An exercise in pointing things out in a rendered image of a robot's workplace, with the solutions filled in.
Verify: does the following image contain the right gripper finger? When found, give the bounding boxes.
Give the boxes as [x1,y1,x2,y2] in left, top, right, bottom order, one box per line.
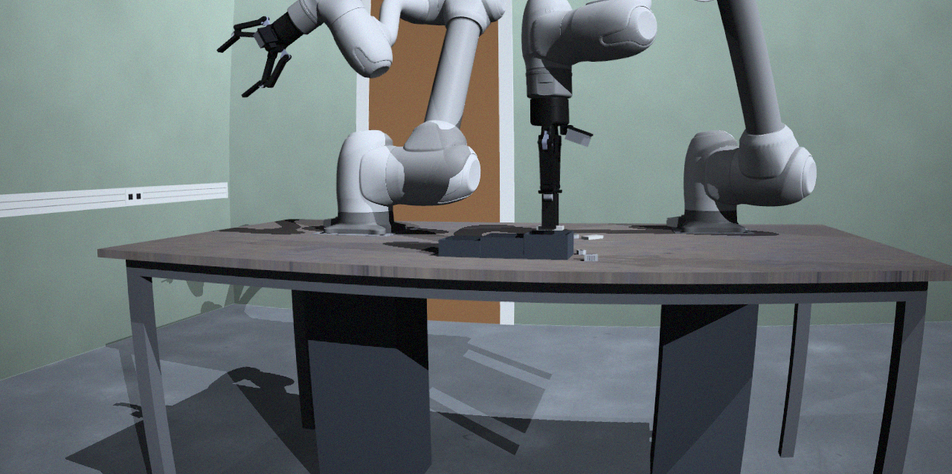
[242,49,292,97]
[217,16,270,53]

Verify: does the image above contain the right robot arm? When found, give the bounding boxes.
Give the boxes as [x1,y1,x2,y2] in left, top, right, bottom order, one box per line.
[287,0,506,235]

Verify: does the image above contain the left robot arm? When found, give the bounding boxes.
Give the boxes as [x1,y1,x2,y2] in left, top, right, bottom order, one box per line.
[521,0,817,232]

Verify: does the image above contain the dark grey three-compartment bin rack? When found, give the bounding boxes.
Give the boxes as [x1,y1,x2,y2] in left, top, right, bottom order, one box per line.
[439,230,573,260]

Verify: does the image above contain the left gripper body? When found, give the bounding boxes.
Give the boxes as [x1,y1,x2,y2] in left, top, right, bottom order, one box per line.
[530,97,569,153]

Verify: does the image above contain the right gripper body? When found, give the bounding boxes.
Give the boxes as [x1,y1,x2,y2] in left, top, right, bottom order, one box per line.
[266,12,303,53]

